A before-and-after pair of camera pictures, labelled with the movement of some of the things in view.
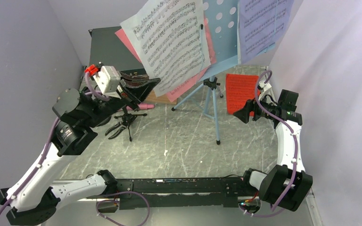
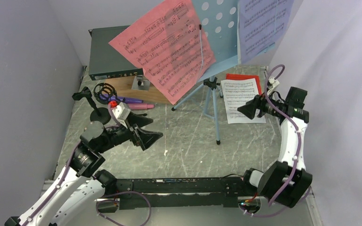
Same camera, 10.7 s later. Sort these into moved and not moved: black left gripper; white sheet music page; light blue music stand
Moved: black left gripper; white sheet music page
Not moved: light blue music stand
